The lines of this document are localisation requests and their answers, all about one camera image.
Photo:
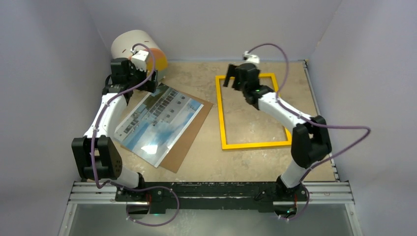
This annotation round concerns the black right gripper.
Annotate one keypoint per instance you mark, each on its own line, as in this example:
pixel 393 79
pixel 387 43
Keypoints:
pixel 232 69

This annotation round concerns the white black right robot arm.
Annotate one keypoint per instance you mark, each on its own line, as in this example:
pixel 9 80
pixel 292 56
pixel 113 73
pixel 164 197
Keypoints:
pixel 310 138

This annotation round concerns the white orange yellow drawer cabinet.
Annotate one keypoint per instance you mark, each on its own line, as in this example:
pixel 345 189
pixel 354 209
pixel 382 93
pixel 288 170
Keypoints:
pixel 122 45

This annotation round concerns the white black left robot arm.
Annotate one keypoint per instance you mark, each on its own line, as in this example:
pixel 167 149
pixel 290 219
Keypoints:
pixel 96 156

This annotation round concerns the brown frame backing board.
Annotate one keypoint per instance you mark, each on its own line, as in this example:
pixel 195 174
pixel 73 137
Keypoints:
pixel 176 155

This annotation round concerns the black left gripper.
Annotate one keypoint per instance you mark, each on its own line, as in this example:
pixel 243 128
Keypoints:
pixel 149 86

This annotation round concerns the yellow wooden picture frame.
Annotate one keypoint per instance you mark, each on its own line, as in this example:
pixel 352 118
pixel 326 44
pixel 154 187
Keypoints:
pixel 225 145

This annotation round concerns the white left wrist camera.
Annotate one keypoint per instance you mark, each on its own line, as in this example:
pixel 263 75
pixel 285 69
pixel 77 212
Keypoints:
pixel 140 60

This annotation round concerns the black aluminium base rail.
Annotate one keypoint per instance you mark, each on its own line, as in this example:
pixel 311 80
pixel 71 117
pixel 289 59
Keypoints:
pixel 260 196

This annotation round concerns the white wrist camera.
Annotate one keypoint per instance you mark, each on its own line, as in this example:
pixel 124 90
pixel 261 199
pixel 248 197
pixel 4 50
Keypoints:
pixel 251 58
pixel 140 60

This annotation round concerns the building and sky photo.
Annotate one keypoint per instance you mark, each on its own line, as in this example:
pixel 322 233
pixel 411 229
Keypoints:
pixel 153 127

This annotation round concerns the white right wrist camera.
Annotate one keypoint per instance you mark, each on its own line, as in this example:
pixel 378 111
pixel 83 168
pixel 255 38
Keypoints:
pixel 251 58

